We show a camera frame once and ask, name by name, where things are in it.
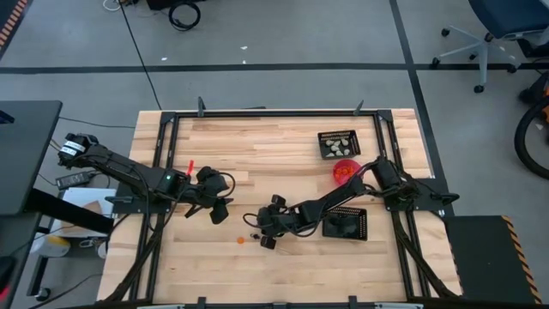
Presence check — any white bottle with yellow band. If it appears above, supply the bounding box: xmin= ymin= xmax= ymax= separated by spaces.
xmin=32 ymin=234 xmax=72 ymax=258

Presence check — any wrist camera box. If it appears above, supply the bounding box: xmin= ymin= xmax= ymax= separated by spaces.
xmin=208 ymin=199 xmax=229 ymax=226
xmin=256 ymin=207 xmax=276 ymax=229

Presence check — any black platform with hazard stripe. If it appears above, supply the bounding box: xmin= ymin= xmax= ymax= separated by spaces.
xmin=443 ymin=214 xmax=544 ymax=306

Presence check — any black curved hose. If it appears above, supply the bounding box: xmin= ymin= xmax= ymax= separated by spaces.
xmin=513 ymin=70 xmax=549 ymax=181

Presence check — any coiled black cable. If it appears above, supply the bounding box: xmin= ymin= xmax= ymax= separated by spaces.
xmin=167 ymin=0 xmax=202 ymax=33

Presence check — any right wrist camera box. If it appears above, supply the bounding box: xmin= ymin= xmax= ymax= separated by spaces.
xmin=256 ymin=207 xmax=276 ymax=229

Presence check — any black mat with hazard stripe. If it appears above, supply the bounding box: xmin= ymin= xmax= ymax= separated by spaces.
xmin=0 ymin=0 xmax=30 ymax=59

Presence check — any blue office chair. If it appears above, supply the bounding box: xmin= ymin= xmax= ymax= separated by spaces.
xmin=430 ymin=0 xmax=549 ymax=94

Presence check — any black power adapter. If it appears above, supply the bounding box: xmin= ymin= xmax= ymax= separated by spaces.
xmin=55 ymin=170 xmax=92 ymax=191

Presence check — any white cardboard box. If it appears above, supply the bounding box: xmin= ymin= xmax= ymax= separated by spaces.
xmin=62 ymin=187 xmax=118 ymax=238

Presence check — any black desk leg bar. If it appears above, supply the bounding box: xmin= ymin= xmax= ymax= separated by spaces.
xmin=25 ymin=188 xmax=115 ymax=235

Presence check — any long black floor cable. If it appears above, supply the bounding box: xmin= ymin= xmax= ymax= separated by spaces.
xmin=118 ymin=3 xmax=163 ymax=111

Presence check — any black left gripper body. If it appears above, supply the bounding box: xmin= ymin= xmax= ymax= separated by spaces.
xmin=190 ymin=166 xmax=231 ymax=203

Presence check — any black perforated plastic basket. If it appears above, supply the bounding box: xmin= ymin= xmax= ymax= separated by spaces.
xmin=317 ymin=129 xmax=362 ymax=161
xmin=321 ymin=205 xmax=369 ymax=241

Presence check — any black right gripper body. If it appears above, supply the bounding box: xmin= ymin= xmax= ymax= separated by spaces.
xmin=259 ymin=195 xmax=299 ymax=251

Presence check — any black desk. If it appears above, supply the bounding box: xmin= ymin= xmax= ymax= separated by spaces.
xmin=0 ymin=100 xmax=63 ymax=215

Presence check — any black box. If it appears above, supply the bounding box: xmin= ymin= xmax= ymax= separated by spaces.
xmin=146 ymin=0 xmax=208 ymax=11

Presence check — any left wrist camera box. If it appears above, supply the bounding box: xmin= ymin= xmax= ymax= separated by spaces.
xmin=208 ymin=199 xmax=229 ymax=226

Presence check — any black aluminium table frame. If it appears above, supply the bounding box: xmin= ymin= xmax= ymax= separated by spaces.
xmin=99 ymin=109 xmax=462 ymax=306

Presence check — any translucent red plastic bowl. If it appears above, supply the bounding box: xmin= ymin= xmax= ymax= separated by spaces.
xmin=332 ymin=158 xmax=363 ymax=186

